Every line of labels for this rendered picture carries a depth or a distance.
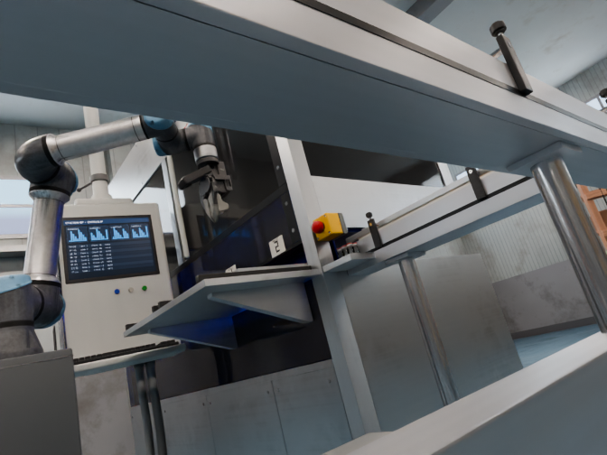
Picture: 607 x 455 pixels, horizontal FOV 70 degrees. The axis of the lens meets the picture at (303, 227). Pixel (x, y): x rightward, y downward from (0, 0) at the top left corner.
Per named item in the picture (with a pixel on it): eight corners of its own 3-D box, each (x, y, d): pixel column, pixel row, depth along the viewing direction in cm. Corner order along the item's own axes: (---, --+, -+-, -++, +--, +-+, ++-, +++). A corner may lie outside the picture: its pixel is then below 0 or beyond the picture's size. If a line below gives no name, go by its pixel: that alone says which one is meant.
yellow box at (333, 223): (333, 241, 143) (327, 220, 145) (348, 233, 138) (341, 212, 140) (316, 241, 139) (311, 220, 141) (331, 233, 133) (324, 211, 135)
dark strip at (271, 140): (294, 244, 150) (247, 54, 172) (302, 238, 147) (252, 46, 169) (291, 244, 149) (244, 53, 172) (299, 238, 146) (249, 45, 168)
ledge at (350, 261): (354, 269, 146) (352, 264, 147) (382, 257, 137) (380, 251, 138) (323, 273, 137) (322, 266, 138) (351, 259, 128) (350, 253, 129)
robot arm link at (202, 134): (188, 130, 150) (212, 125, 151) (193, 158, 147) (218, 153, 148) (182, 118, 143) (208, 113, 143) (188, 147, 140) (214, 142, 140)
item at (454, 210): (344, 276, 143) (331, 231, 148) (376, 273, 153) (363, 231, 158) (555, 184, 94) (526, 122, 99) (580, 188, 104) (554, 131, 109)
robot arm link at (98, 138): (-7, 134, 123) (164, 92, 129) (16, 153, 134) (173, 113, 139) (-3, 171, 120) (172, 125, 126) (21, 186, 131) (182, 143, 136)
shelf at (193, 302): (235, 319, 194) (234, 314, 194) (337, 273, 144) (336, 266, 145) (124, 337, 163) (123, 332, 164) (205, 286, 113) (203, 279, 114)
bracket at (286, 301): (308, 322, 143) (298, 284, 147) (313, 320, 141) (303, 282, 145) (215, 340, 122) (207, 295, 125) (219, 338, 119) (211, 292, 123)
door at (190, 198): (185, 262, 217) (167, 158, 234) (230, 227, 184) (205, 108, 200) (184, 262, 217) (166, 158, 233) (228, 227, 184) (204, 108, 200)
